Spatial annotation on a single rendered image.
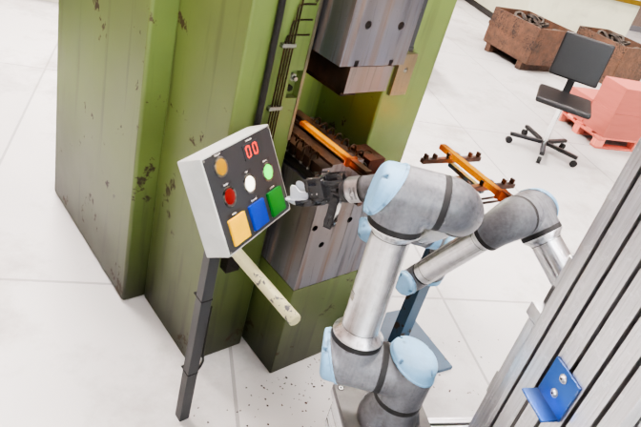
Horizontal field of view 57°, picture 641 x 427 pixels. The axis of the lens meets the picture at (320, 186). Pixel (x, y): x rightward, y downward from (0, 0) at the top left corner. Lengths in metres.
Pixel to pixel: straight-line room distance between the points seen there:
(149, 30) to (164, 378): 1.35
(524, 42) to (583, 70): 2.65
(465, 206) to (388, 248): 0.17
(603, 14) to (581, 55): 5.39
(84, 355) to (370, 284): 1.63
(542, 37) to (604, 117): 2.13
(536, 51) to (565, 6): 2.48
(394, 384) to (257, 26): 1.09
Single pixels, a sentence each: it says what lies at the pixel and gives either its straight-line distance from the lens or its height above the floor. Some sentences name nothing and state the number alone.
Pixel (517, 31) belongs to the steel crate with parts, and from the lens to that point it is 8.56.
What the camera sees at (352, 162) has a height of 1.01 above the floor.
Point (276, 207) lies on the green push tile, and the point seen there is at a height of 1.00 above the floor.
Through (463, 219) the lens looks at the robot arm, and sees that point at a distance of 1.18.
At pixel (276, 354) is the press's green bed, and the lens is 2.58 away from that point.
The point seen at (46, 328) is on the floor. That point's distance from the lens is 2.77.
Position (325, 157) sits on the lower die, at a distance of 2.17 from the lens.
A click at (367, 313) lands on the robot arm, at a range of 1.29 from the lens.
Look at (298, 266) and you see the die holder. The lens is 2.27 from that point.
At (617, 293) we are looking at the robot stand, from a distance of 1.09.
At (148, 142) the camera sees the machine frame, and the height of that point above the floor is 0.82.
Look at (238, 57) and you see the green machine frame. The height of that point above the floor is 1.34.
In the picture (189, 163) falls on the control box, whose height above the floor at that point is 1.18.
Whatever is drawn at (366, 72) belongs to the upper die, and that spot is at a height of 1.34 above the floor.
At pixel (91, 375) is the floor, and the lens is 2.59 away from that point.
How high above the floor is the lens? 1.96
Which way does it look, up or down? 29 degrees down
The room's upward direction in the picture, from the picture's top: 16 degrees clockwise
